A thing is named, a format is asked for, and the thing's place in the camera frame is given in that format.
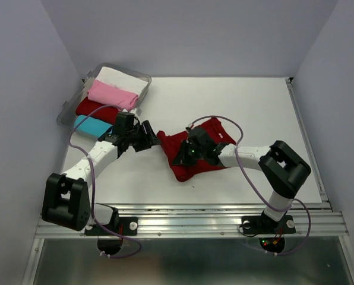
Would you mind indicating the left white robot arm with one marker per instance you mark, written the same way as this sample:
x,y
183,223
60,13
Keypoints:
x,y
69,196

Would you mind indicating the rolled pink t shirt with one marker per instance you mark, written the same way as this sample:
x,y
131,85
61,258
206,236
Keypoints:
x,y
109,95

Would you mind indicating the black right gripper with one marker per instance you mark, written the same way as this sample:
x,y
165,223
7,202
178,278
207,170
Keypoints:
x,y
181,158

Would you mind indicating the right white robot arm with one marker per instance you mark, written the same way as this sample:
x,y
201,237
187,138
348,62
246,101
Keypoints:
x,y
284,169

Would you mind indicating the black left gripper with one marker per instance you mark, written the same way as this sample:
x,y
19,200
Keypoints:
x,y
150,139

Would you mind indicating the rolled white t shirt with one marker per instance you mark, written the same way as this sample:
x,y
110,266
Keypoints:
x,y
123,81

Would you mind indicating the clear plastic storage bin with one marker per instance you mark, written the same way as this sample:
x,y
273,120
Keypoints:
x,y
68,115

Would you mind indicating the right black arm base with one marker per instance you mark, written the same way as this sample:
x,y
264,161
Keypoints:
x,y
263,225

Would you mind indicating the rolled cyan t shirt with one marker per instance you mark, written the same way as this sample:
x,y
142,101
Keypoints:
x,y
93,128

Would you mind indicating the rolled dark red t shirt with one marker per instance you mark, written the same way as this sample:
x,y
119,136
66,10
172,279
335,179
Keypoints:
x,y
106,114

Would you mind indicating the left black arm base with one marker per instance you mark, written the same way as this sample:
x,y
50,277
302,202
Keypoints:
x,y
126,226

